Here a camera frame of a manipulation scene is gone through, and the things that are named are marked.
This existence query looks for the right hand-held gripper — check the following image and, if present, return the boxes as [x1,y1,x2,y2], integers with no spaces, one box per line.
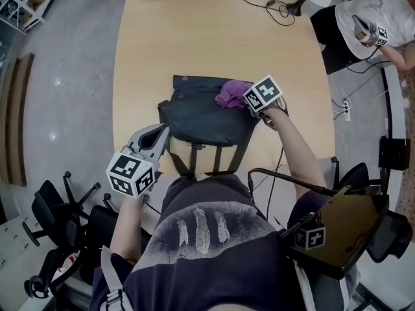
[243,75,289,132]

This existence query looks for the person's right forearm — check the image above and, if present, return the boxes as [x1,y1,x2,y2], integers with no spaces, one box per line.
[264,106,327,203]

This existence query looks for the black chest-mounted device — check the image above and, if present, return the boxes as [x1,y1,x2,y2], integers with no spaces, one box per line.
[280,192,390,281]

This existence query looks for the black box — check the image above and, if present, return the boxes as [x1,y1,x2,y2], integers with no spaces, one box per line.
[378,135,410,171]

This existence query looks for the wooden planks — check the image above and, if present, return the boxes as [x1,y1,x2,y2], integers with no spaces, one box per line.
[0,52,36,187]

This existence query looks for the person's dark printed shirt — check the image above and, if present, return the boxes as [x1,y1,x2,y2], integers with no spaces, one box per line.
[89,172,359,311]

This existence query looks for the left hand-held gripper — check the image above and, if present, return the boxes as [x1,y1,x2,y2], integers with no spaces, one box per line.
[105,123,171,200]

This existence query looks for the grey shoulder strap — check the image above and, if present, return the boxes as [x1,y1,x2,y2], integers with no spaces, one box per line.
[100,245,134,311]
[293,260,322,311]

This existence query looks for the purple cloth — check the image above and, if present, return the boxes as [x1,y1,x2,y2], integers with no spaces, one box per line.
[215,79,254,110]

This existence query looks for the person's left forearm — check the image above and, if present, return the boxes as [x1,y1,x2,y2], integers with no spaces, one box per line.
[109,196,145,265]

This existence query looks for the black fabric bag with straps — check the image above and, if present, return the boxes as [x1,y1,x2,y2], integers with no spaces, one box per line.
[158,74,260,177]

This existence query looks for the white power strip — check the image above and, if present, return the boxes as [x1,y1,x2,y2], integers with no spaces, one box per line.
[342,97,353,122]

